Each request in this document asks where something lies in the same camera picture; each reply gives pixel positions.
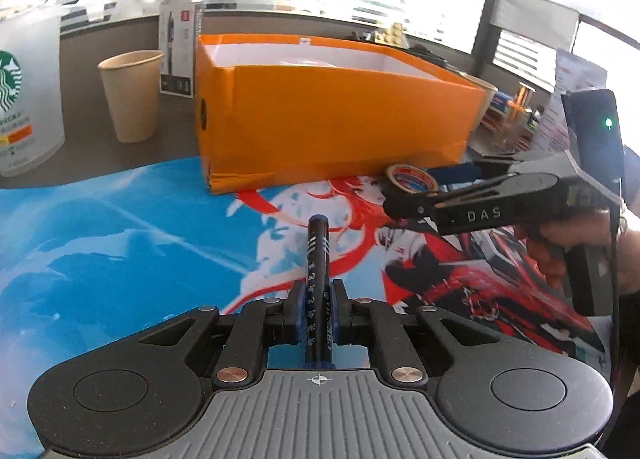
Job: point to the beige paper cup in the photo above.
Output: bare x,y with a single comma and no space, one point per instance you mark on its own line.
491,99
132,99

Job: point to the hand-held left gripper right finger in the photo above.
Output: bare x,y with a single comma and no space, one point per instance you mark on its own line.
336,311

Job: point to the blue and red printed mat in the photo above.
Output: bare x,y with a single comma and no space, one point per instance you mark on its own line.
100,239

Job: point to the orange cardboard box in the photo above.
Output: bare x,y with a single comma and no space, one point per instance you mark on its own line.
325,124

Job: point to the white and black pen carton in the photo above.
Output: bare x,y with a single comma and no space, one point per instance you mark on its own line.
177,49

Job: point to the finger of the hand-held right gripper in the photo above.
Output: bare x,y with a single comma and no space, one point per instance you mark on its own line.
407,211
452,174

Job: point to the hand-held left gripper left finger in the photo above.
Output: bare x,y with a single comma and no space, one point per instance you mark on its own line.
298,311

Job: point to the black marker pen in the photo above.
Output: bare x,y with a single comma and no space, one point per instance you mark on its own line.
317,259

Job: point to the black tape roll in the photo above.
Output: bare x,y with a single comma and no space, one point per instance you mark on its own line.
400,174

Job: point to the yellow blocky object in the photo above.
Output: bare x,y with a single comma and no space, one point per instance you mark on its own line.
392,34

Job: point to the person's right hand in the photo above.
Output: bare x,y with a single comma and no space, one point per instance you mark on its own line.
547,239

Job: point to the wooden desk rack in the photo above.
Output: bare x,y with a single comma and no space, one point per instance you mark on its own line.
515,111

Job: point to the large frosted cup green logo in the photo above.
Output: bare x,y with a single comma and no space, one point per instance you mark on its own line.
30,89

